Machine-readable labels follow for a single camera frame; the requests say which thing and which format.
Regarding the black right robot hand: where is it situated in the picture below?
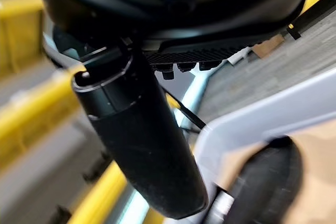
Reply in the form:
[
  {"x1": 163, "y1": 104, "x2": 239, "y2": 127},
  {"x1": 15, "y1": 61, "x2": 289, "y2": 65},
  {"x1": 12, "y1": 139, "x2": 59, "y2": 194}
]
[{"x1": 36, "y1": 0, "x2": 312, "y2": 220}]

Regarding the black sole-shaped part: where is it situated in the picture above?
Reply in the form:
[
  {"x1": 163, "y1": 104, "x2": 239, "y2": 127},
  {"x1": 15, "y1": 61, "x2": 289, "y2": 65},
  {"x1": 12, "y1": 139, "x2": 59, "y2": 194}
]
[{"x1": 227, "y1": 136, "x2": 304, "y2": 224}]

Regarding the brown cardboard box liner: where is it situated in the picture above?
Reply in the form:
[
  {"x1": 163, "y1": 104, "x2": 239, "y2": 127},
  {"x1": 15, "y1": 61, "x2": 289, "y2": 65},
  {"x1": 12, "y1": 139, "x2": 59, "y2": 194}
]
[{"x1": 217, "y1": 129, "x2": 336, "y2": 224}]

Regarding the white paper scrap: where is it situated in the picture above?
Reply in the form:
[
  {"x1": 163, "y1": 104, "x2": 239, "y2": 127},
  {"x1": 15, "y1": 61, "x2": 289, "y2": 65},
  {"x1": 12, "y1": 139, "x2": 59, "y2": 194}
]
[{"x1": 227, "y1": 47, "x2": 253, "y2": 65}]

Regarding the thin black strap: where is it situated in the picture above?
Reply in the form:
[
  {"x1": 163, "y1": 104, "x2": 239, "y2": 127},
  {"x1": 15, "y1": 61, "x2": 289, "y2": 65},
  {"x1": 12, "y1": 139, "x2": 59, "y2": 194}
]
[{"x1": 164, "y1": 89, "x2": 207, "y2": 131}]

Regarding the brown cardboard piece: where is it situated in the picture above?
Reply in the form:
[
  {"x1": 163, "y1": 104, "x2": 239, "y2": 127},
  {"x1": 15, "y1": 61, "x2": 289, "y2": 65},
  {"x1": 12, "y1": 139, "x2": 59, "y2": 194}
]
[{"x1": 251, "y1": 34, "x2": 286, "y2": 58}]

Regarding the pale grey plastic box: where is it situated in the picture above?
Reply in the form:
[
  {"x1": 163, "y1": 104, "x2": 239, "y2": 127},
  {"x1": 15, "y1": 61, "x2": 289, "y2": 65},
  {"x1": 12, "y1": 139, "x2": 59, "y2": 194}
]
[{"x1": 110, "y1": 68, "x2": 336, "y2": 224}]

